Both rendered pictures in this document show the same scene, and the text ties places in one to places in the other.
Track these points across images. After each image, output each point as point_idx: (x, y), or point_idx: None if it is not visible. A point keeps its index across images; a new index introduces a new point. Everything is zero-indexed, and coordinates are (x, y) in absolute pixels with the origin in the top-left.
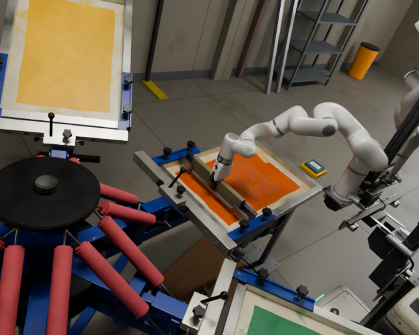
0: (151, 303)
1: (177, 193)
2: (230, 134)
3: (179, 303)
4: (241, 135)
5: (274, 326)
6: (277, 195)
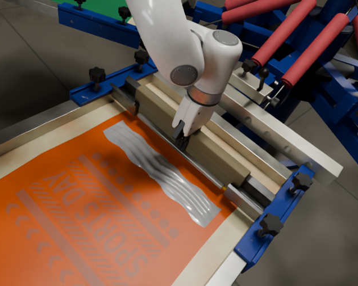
0: (222, 9)
1: (246, 80)
2: (233, 41)
3: (203, 7)
4: (203, 58)
5: (107, 13)
6: (28, 172)
